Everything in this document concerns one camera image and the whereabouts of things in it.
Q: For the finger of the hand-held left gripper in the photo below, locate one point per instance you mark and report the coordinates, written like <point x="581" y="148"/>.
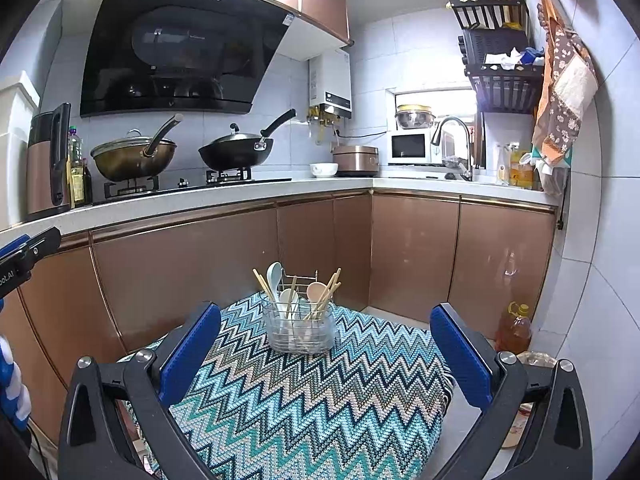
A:
<point x="35" y="245"/>

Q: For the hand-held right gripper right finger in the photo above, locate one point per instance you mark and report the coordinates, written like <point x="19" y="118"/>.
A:
<point x="460" y="350"/>

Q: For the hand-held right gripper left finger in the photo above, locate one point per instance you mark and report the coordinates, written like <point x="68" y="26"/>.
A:
<point x="192" y="345"/>

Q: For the bamboo chopstick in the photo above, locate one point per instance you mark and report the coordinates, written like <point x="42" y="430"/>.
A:
<point x="334" y="280"/>
<point x="329" y="285"/>
<point x="259" y="280"/>
<point x="265" y="282"/>
<point x="324" y="300"/>

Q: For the white spoon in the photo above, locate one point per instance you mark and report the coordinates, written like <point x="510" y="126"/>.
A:
<point x="287" y="299"/>

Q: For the light blue spoon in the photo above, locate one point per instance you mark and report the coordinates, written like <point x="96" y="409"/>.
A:
<point x="274" y="275"/>

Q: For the pink spoon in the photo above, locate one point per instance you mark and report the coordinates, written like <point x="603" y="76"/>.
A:
<point x="316" y="292"/>

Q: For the large cooking oil bottle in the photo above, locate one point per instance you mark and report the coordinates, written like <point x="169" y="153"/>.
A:
<point x="515" y="332"/>

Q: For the brown cabinet door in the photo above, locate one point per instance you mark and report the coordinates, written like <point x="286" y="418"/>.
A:
<point x="305" y="240"/>
<point x="415" y="255"/>
<point x="175" y="270"/>
<point x="65" y="310"/>
<point x="500" y="260"/>
<point x="352" y="250"/>

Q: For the brown electric kettle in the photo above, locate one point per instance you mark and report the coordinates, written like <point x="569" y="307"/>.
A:
<point x="42" y="170"/>

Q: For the clear plastic bag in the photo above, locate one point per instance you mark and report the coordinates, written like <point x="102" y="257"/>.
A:
<point x="537" y="360"/>

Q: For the dark sauce bottle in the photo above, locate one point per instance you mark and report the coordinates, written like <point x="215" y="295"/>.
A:
<point x="86" y="185"/>

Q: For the clear oil bottle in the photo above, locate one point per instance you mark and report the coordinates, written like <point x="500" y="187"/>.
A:
<point x="75" y="170"/>

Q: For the white appliance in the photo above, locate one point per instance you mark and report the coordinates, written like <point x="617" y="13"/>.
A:
<point x="15" y="150"/>

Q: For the golden wok with lid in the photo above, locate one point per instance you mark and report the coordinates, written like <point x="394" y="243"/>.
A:
<point x="130" y="160"/>

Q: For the zigzag knitted cloth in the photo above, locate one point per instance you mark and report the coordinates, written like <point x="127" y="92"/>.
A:
<point x="310" y="410"/>

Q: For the white kitchen countertop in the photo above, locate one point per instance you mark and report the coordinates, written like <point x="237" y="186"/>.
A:
<point x="200" y="202"/>

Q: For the black gas stove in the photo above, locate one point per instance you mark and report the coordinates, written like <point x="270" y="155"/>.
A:
<point x="190" y="185"/>

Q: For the yellow detergent bottle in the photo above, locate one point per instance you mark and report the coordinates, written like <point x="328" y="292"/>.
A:
<point x="522" y="172"/>

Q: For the white bottle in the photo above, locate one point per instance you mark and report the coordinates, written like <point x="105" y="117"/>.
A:
<point x="501" y="165"/>

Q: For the grey plastic bag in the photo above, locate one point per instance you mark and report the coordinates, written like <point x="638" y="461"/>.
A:
<point x="552" y="180"/>

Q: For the black wok with lid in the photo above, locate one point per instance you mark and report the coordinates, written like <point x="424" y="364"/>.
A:
<point x="235" y="152"/>

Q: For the chrome kitchen faucet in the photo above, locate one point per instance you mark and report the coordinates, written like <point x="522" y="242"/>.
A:
<point x="467" y="150"/>

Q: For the white microwave oven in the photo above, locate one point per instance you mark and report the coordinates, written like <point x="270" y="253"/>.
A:
<point x="407" y="146"/>

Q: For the brown rice cooker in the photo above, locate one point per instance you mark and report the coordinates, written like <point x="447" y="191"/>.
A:
<point x="355" y="160"/>

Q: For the white bowl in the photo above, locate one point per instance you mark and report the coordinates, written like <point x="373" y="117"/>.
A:
<point x="324" y="170"/>

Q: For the steel mixing bowl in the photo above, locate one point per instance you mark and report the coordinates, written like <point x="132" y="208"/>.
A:
<point x="414" y="119"/>

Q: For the black range hood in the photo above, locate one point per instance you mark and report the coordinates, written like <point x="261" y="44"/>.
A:
<point x="175" y="50"/>

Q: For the white rag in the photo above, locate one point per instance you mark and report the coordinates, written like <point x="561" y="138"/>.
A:
<point x="500" y="59"/>

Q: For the hanging patterned apron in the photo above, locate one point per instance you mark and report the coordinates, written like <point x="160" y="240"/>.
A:
<point x="565" y="75"/>

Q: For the white water heater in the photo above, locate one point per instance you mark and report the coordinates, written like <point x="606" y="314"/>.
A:
<point x="330" y="75"/>

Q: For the blue cloth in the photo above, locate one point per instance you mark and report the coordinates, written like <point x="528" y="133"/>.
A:
<point x="531" y="55"/>

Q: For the black wall dish rack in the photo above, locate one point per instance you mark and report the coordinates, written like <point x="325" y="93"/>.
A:
<point x="505" y="90"/>

